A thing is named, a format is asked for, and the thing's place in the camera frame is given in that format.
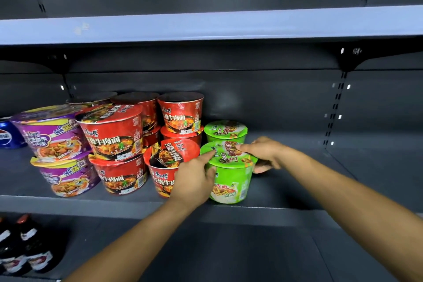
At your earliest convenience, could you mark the person's right hand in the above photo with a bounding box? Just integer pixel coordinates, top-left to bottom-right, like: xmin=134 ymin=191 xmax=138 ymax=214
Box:
xmin=236 ymin=136 xmax=289 ymax=174

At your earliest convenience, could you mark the person's left hand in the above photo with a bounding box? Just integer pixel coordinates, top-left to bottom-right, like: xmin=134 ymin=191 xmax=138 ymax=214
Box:
xmin=168 ymin=150 xmax=217 ymax=209

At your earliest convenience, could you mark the green cup noodle bowl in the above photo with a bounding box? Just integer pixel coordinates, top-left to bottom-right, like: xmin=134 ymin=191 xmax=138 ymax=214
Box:
xmin=200 ymin=141 xmax=258 ymax=205
xmin=203 ymin=120 xmax=249 ymax=145

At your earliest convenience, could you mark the dark metal store shelving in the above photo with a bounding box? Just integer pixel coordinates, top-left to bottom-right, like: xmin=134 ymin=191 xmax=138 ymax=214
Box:
xmin=0 ymin=0 xmax=423 ymax=282

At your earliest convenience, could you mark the person's right forearm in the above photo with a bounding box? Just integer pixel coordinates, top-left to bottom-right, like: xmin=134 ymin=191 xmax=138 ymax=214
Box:
xmin=279 ymin=146 xmax=423 ymax=282

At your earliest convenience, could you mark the person's left forearm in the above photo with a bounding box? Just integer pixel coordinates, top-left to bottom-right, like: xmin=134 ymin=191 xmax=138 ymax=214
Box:
xmin=64 ymin=196 xmax=199 ymax=282

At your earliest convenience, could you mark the row of dark glass bottles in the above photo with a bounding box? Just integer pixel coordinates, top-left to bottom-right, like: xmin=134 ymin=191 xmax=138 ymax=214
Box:
xmin=0 ymin=214 xmax=67 ymax=276

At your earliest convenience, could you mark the row of blue soda cans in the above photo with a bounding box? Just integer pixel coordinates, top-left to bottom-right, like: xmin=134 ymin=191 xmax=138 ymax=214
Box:
xmin=0 ymin=116 xmax=28 ymax=150

